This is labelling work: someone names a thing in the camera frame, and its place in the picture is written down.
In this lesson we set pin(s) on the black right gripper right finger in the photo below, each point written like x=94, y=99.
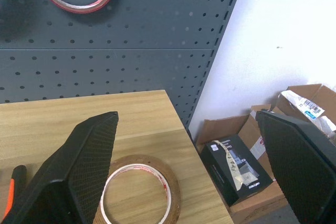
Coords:
x=296, y=161

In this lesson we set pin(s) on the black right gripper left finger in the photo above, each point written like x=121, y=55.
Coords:
x=65, y=171

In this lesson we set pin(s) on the grey pegboard panel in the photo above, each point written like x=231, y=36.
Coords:
x=110, y=37

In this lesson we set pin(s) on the open brown cardboard box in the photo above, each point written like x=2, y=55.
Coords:
x=244, y=155

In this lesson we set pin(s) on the cardboard box with shipping label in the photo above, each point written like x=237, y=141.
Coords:
x=309, y=103

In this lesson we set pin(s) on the black product box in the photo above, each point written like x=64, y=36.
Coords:
x=233, y=171

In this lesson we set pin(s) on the brown packing tape roll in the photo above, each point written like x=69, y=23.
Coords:
x=157, y=182

